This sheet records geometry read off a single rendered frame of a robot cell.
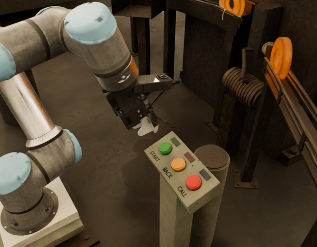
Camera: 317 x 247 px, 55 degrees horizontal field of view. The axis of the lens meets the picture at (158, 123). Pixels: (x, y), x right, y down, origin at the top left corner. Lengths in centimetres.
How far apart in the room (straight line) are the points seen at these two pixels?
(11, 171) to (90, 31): 73
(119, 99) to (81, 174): 103
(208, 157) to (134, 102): 39
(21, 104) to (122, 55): 64
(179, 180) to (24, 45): 51
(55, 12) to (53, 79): 183
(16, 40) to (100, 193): 108
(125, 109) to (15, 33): 27
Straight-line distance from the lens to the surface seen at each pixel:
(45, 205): 133
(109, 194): 157
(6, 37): 65
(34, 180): 121
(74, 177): 169
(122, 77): 64
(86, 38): 59
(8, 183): 117
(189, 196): 82
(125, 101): 72
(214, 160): 101
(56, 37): 67
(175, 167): 86
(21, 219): 132
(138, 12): 193
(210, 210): 116
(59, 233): 136
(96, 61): 62
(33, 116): 121
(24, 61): 65
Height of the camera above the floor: 124
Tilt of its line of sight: 40 degrees down
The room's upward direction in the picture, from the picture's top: straight up
